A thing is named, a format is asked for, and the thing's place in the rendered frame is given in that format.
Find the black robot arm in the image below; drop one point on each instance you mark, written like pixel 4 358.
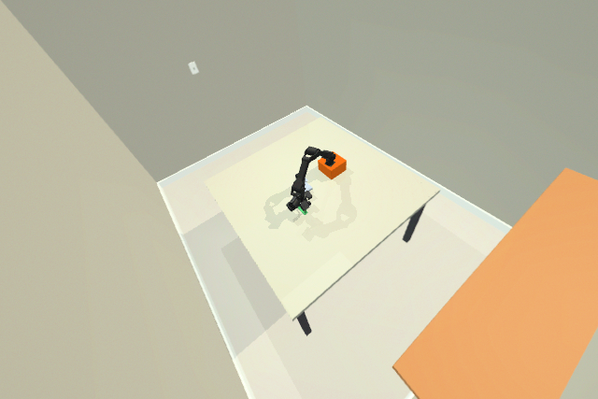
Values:
pixel 298 187

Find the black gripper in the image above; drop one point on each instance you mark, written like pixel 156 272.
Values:
pixel 308 195

